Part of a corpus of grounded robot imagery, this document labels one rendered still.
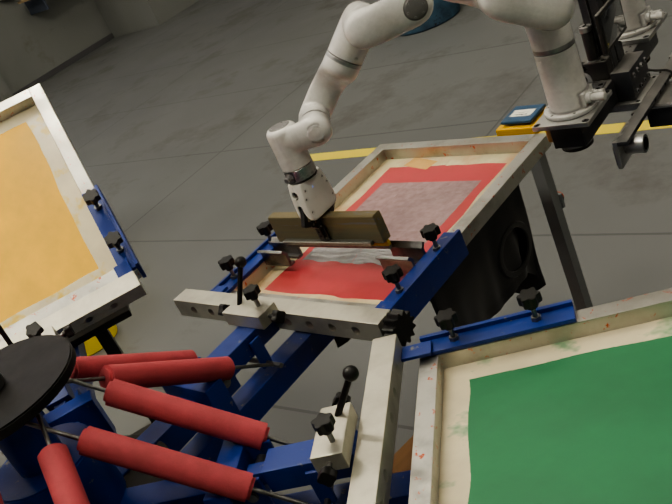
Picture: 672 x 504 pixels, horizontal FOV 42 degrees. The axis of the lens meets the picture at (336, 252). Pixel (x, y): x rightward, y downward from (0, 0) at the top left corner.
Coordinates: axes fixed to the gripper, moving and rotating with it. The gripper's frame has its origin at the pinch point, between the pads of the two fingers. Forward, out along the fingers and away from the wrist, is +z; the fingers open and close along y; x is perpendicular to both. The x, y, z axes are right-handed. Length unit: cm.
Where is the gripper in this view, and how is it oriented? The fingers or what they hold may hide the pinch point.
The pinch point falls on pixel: (327, 228)
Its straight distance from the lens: 211.8
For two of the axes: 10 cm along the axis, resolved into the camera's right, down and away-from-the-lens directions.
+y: 5.7, -5.8, 5.8
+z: 3.9, 8.1, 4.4
